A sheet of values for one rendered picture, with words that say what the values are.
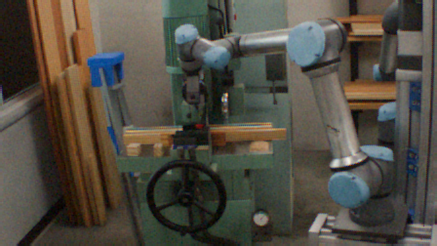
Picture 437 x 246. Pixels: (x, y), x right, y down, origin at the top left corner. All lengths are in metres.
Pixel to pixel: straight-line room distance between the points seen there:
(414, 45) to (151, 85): 3.20
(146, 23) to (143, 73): 0.42
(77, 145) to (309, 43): 2.29
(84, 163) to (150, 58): 1.43
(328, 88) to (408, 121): 0.43
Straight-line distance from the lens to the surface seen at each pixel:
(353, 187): 1.56
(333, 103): 1.55
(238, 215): 2.22
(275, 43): 1.77
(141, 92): 4.77
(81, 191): 3.60
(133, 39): 4.69
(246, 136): 2.26
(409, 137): 1.91
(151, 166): 2.18
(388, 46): 2.23
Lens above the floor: 1.64
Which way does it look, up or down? 17 degrees down
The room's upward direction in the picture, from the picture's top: 4 degrees counter-clockwise
